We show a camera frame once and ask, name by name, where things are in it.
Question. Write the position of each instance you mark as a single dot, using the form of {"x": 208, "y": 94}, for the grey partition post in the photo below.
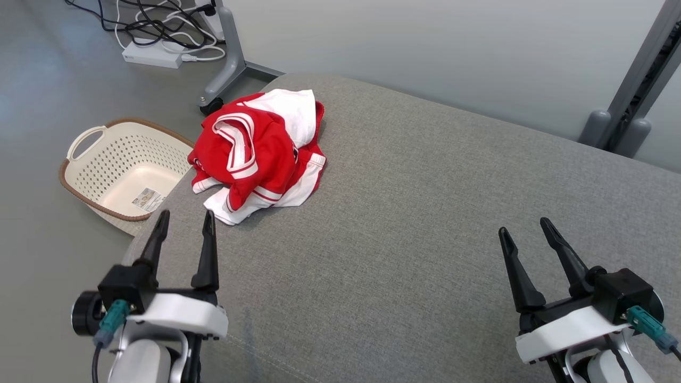
{"x": 633, "y": 80}

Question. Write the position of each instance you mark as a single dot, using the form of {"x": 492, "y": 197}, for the white flat electronics box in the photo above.
{"x": 151, "y": 54}

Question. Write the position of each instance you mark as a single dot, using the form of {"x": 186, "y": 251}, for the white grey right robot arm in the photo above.
{"x": 601, "y": 369}

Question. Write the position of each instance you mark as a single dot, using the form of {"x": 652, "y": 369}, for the teal camera connector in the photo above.
{"x": 113, "y": 316}
{"x": 646, "y": 324}

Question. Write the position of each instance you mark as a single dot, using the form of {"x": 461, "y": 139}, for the cream perforated laundry basket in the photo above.
{"x": 127, "y": 159}

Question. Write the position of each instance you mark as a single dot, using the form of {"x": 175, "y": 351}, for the white power strip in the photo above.
{"x": 210, "y": 25}

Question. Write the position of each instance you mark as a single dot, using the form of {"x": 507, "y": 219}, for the red white jersey shirt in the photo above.
{"x": 255, "y": 159}

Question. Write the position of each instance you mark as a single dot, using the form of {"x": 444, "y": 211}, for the teal right camera connector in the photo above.
{"x": 646, "y": 324}

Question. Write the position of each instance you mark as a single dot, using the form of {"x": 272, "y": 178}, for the paper label in basket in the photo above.
{"x": 149, "y": 200}

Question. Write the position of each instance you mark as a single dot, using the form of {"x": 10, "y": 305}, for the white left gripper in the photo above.
{"x": 181, "y": 314}

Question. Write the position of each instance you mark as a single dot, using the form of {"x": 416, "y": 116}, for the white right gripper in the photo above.
{"x": 564, "y": 330}

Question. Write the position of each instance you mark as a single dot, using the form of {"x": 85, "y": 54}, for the grey curved stand leg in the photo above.
{"x": 234, "y": 58}

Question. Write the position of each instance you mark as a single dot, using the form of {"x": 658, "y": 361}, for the black stand caster wheel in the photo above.
{"x": 212, "y": 106}

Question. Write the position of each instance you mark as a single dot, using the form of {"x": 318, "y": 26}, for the red white sports shorts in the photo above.
{"x": 308, "y": 181}

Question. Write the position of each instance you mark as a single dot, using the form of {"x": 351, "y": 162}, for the teal left camera connector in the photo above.
{"x": 113, "y": 316}

